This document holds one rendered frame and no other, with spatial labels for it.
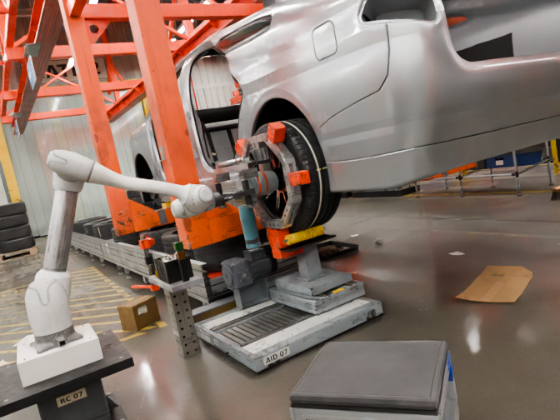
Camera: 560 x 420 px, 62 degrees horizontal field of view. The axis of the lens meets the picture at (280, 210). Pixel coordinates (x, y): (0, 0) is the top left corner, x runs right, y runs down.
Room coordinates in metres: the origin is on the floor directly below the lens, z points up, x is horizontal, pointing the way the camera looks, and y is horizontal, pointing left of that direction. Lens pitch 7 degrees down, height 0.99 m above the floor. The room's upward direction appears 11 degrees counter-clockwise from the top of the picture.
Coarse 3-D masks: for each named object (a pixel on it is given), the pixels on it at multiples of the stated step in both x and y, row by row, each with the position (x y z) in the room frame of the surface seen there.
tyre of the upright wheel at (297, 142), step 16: (288, 128) 2.56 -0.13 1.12; (304, 128) 2.59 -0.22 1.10; (288, 144) 2.53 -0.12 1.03; (304, 144) 2.49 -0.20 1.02; (304, 160) 2.45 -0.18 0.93; (320, 160) 2.48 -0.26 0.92; (304, 192) 2.48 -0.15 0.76; (336, 192) 2.55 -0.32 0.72; (304, 208) 2.50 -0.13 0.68; (320, 208) 2.52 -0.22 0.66; (336, 208) 2.61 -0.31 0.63; (304, 224) 2.55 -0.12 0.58; (320, 224) 2.70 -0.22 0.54
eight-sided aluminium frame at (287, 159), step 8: (256, 136) 2.65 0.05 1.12; (264, 136) 2.56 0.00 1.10; (248, 144) 2.74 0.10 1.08; (272, 144) 2.51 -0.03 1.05; (280, 144) 2.53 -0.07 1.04; (280, 152) 2.47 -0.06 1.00; (288, 152) 2.48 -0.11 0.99; (280, 160) 2.47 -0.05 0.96; (288, 160) 2.45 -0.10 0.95; (288, 168) 2.44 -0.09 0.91; (296, 168) 2.47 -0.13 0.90; (288, 184) 2.44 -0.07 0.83; (288, 192) 2.46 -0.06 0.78; (296, 192) 2.46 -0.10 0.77; (256, 200) 2.88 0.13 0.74; (288, 200) 2.46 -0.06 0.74; (296, 200) 2.45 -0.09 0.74; (256, 208) 2.82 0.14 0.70; (288, 208) 2.48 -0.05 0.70; (296, 208) 2.50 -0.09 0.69; (256, 216) 2.81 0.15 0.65; (264, 216) 2.81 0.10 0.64; (288, 216) 2.51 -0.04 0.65; (264, 224) 2.74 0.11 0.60; (272, 224) 2.66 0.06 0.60; (280, 224) 2.58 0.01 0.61; (288, 224) 2.57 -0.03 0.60
